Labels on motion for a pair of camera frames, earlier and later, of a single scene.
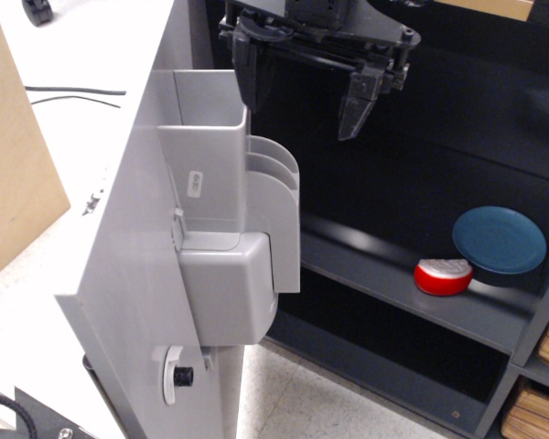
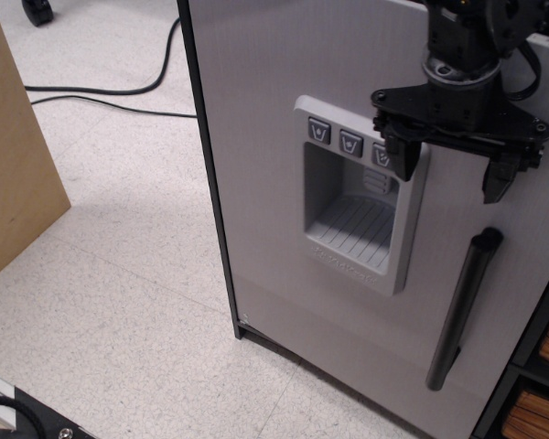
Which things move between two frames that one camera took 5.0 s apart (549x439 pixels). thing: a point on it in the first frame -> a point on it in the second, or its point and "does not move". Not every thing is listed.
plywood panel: x=23 y=198 does not move
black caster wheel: x=37 y=12 does not move
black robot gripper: x=351 y=33 -> x=479 y=118
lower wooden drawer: x=534 y=417 does not move
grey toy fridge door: x=190 y=234 -> x=331 y=255
